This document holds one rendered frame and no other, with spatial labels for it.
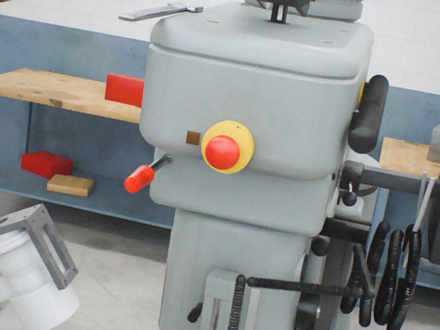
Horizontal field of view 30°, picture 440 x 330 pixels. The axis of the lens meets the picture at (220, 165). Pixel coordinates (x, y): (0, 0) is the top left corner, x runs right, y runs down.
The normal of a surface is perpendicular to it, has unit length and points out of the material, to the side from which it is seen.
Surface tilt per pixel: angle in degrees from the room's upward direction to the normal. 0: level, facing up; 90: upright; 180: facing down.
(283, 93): 90
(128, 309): 0
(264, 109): 90
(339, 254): 90
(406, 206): 90
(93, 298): 0
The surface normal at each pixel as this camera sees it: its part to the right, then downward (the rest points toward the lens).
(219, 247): -0.22, 0.24
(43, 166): -0.54, 0.15
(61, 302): 0.71, -0.11
